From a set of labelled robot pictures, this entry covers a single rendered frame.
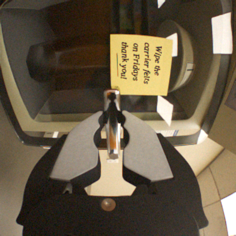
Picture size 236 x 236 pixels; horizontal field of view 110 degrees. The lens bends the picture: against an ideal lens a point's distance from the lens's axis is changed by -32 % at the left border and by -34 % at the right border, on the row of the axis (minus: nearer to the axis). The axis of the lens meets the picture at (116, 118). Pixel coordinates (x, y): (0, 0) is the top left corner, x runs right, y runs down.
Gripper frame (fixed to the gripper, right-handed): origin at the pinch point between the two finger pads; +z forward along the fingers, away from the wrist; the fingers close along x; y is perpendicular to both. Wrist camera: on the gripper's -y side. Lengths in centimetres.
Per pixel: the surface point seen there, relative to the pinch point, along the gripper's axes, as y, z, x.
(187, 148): 78, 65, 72
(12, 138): 10.0, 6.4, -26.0
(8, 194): 18.4, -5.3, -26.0
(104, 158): 87, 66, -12
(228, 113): 2.7, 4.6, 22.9
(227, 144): 9.8, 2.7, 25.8
